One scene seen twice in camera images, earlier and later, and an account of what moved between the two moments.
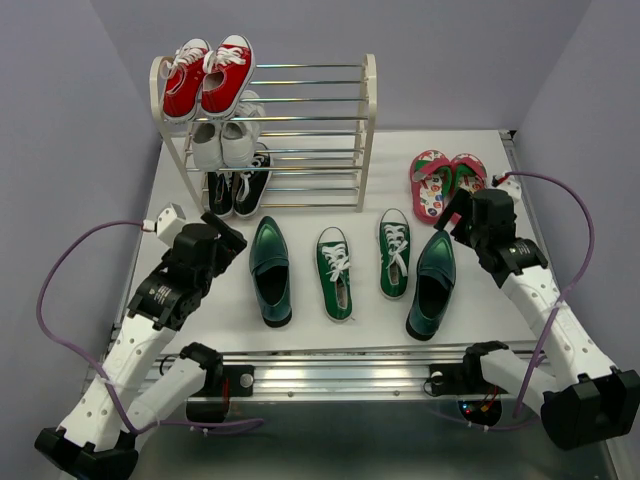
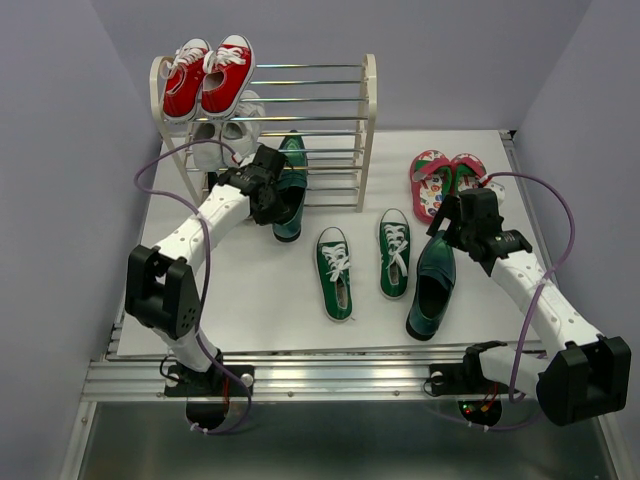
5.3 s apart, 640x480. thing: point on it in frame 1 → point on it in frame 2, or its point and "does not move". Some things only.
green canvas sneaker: [395, 242] does not move
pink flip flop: [429, 176] does not move
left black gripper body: [213, 271] → [275, 209]
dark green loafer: [269, 269] → [289, 228]
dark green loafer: [436, 277] does not move
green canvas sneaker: [334, 268] does not move
